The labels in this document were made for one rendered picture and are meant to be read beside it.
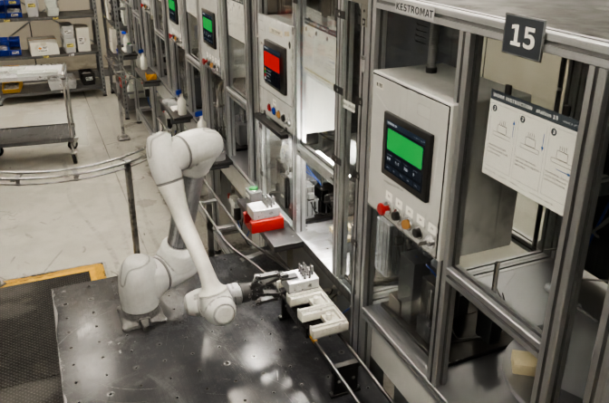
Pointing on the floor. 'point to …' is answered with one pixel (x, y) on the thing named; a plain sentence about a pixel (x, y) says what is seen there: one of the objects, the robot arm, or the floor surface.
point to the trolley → (51, 134)
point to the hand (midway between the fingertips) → (289, 283)
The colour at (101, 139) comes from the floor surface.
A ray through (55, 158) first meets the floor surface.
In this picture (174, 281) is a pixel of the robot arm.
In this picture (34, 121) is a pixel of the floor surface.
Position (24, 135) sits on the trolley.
